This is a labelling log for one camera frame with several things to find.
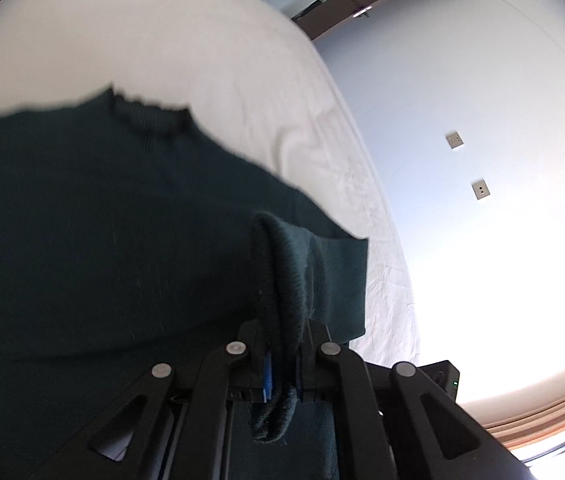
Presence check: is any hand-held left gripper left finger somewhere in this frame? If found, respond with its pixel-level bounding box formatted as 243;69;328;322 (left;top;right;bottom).
60;317;270;480

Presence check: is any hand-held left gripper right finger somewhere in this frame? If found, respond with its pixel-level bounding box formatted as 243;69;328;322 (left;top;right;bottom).
293;319;535;480

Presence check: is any dark green knit sweater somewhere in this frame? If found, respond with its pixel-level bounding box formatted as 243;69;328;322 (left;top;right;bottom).
0;87;369;480

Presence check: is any white bed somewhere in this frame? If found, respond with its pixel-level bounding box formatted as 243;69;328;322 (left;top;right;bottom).
0;0;425;366

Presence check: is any wooden window frame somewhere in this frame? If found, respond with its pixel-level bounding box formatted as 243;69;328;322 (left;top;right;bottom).
455;360;565;461

